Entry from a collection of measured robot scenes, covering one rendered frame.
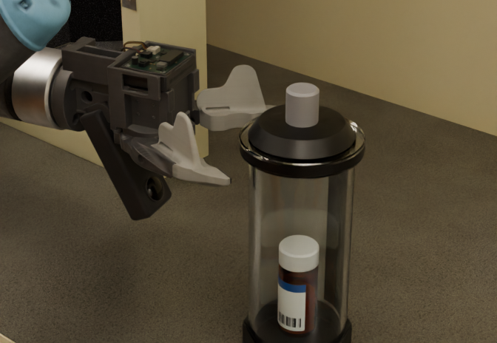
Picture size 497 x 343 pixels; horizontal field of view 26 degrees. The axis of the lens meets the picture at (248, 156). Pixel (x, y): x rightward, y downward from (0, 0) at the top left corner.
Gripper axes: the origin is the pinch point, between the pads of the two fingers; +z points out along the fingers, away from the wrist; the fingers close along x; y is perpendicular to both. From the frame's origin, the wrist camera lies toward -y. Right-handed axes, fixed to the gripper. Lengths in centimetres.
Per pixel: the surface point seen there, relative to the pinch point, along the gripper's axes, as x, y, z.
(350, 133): 0.3, 3.5, 7.6
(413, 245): 21.9, -19.9, 8.2
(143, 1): 21.6, 3.6, -24.8
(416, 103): 59, -21, -3
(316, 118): -0.7, 4.7, 4.9
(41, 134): 26, -19, -44
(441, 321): 9.4, -19.8, 15.0
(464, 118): 57, -21, 4
